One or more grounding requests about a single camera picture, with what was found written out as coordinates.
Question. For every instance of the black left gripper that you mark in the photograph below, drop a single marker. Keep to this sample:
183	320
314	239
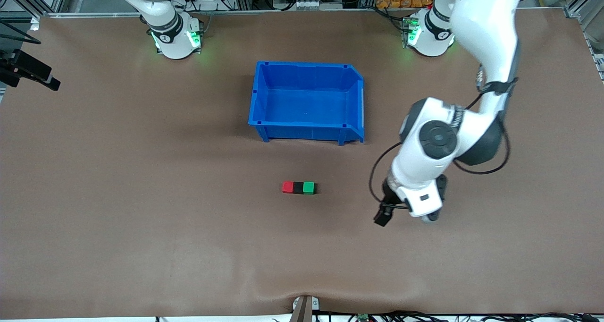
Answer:
390	191

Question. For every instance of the green cube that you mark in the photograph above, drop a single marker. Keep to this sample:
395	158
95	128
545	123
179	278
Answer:
308	187

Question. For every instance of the red cube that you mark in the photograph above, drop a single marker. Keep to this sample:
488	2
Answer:
287	187

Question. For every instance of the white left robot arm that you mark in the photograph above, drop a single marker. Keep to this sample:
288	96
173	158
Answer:
481	24

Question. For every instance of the black cube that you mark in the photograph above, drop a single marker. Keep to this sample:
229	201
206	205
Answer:
298	187

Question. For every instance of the blue plastic storage bin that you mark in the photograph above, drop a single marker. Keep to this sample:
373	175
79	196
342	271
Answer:
306	105

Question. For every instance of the metal table edge clamp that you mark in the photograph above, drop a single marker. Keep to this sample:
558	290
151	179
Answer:
305	309

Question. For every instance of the brown table cover mat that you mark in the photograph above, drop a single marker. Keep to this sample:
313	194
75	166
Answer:
141	194

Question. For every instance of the black bracket device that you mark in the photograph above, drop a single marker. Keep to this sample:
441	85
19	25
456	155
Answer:
33	69

